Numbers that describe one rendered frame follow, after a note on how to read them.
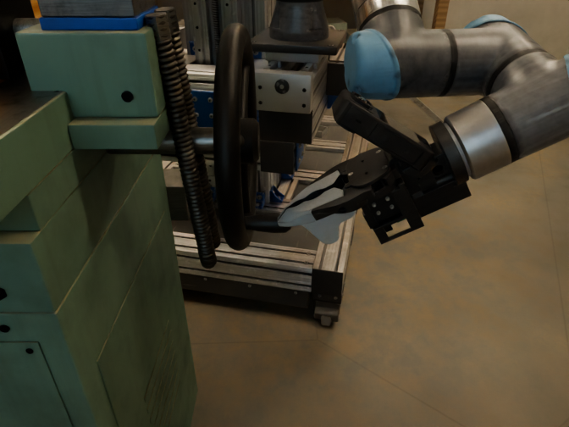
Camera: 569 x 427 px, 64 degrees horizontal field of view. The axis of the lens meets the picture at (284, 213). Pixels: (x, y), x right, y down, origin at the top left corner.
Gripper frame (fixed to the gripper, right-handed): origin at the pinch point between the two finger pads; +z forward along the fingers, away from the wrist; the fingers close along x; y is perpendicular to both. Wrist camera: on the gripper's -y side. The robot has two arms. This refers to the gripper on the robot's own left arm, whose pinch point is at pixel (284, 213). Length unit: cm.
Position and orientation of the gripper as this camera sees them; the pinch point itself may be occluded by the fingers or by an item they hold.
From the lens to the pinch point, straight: 53.5
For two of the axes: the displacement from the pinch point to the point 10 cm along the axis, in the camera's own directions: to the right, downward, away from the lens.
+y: 5.0, 7.4, 4.5
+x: 0.1, -5.3, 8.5
